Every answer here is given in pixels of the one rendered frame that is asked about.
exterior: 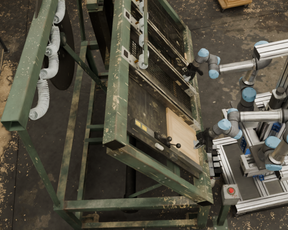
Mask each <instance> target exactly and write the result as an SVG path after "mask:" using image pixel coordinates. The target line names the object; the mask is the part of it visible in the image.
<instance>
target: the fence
mask: <svg viewBox="0 0 288 230"><path fill-rule="evenodd" d="M136 121H138V120H137V119H132V120H131V127H132V128H134V129H135V130H137V131H138V132H139V133H141V134H142V135H144V136H145V137H147V138H148V139H150V140H151V141H152V142H154V143H158V144H160V145H161V146H163V148H164V150H166V151H167V152H169V153H172V152H173V153H175V154H176V155H177V158H178V159H179V160H180V161H182V162H183V163H185V164H186V165H188V166H189V167H190V168H192V169H193V170H195V171H196V172H198V173H202V172H203V168H202V167H201V166H200V165H199V164H197V163H196V162H195V161H193V160H192V159H191V158H189V157H188V156H186V155H185V154H184V153H182V152H181V151H179V150H178V149H177V148H175V147H174V146H173V145H171V148H168V147H167V146H165V145H164V144H162V143H161V142H160V141H158V140H157V139H155V135H154V132H153V131H152V130H151V129H149V128H148V127H147V126H145V125H144V124H142V123H141V122H140V121H138V122H139V123H140V126H138V125H137V124H136ZM142 125H143V126H145V127H146V128H147V131H145V130H144V129H143V128H142Z"/></svg>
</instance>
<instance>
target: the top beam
mask: <svg viewBox="0 0 288 230"><path fill-rule="evenodd" d="M124 8H125V9H126V10H127V11H128V12H129V13H130V14H131V0H115V2H114V13H113V24H112V40H111V50H110V62H109V73H108V83H107V99H106V110H105V121H104V132H103V145H105V146H106V147H108V148H110V149H111V150H113V151H114V150H117V149H119V148H122V147H125V146H126V139H127V112H128V73H129V63H128V62H127V61H126V60H125V59H124V58H123V57H122V56H121V53H122V46H124V47H125V48H126V49H127V50H128V51H129V46H130V23H129V22H128V21H127V20H126V19H125V18H124V17H123V12H124Z"/></svg>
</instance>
